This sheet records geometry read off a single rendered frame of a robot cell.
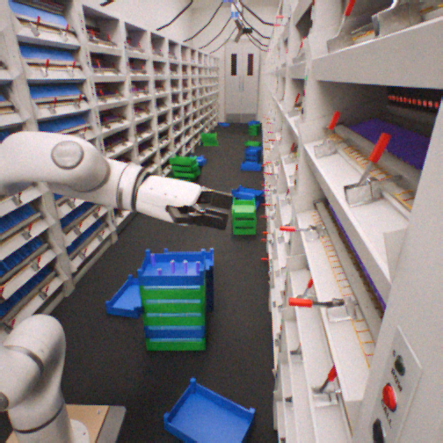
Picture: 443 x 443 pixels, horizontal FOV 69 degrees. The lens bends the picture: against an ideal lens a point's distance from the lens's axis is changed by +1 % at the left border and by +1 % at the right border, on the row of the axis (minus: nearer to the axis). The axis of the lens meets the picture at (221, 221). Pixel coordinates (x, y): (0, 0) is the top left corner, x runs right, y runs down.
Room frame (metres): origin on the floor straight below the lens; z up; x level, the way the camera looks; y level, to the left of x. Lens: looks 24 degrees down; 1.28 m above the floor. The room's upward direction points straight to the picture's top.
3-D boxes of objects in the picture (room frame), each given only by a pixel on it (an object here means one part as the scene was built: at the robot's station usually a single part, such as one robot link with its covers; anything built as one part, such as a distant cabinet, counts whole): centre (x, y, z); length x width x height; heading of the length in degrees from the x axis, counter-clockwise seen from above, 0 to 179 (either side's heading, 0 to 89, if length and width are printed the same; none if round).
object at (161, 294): (1.32, 0.23, 0.36); 0.30 x 0.20 x 0.08; 90
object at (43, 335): (0.60, 0.48, 0.60); 0.19 x 0.12 x 0.24; 179
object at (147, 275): (1.32, 0.23, 0.44); 0.30 x 0.20 x 0.08; 90
